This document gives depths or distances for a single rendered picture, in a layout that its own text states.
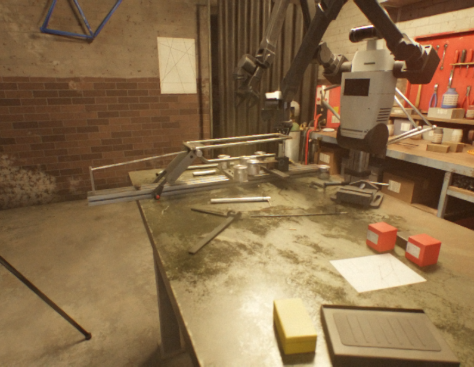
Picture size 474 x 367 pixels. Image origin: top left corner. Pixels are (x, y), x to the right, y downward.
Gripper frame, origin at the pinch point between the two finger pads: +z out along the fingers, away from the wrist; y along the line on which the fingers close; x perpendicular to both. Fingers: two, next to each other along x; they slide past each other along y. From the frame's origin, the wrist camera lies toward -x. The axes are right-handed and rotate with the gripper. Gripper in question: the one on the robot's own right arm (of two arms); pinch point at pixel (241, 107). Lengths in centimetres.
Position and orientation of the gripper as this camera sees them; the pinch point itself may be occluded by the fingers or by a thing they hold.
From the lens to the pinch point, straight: 144.8
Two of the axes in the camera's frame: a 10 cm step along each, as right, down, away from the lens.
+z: -4.2, 9.1, 0.1
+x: 7.3, 3.3, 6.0
